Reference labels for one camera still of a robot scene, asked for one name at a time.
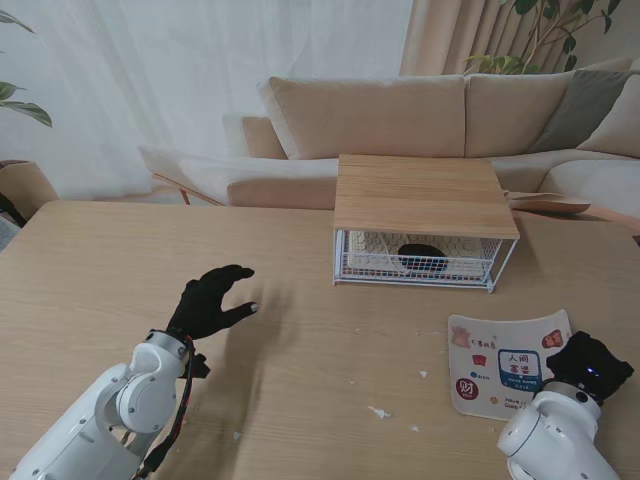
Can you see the grey sofa cushion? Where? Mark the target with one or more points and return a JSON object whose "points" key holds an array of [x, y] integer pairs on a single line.
{"points": [[585, 105]]}

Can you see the sheer white curtain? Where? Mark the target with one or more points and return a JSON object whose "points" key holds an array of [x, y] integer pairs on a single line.
{"points": [[150, 75]]}

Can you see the beige fabric sofa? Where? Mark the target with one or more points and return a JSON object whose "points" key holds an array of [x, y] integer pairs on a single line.
{"points": [[370, 115]]}

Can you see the tan woven planter basket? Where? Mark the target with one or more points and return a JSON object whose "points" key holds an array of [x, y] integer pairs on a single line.
{"points": [[25, 185]]}

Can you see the beige drape curtain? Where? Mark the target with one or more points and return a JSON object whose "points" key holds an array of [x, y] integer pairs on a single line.
{"points": [[440, 35]]}

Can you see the black metal stand leg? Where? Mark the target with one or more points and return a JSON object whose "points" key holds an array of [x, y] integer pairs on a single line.
{"points": [[12, 210]]}

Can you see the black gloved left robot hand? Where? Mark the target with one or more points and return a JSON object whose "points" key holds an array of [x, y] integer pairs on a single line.
{"points": [[205, 310]]}

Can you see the large white paper scrap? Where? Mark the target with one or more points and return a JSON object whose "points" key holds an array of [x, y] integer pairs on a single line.
{"points": [[381, 412]]}

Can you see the beige sofa cushion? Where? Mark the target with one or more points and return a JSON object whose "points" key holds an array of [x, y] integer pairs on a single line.
{"points": [[620, 125]]}

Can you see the broad-leaf green plant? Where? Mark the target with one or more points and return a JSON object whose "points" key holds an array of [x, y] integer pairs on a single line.
{"points": [[30, 111]]}

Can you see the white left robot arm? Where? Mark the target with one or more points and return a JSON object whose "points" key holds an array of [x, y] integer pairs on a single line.
{"points": [[100, 415]]}

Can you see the black computer mouse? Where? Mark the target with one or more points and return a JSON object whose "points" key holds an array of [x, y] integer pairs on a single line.
{"points": [[420, 250]]}

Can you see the white round-key keyboard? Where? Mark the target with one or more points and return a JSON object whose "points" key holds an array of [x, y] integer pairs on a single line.
{"points": [[370, 242]]}

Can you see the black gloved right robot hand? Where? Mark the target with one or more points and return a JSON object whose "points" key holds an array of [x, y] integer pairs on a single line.
{"points": [[585, 360]]}

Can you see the printed white mouse pad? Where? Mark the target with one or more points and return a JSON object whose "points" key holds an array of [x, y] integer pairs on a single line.
{"points": [[475, 350]]}

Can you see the tall green leafy plant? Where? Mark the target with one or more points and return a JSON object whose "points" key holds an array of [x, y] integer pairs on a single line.
{"points": [[500, 64]]}

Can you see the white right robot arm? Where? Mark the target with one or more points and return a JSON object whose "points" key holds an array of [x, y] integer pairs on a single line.
{"points": [[550, 440]]}

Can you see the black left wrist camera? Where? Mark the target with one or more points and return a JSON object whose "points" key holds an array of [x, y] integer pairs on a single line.
{"points": [[197, 366]]}

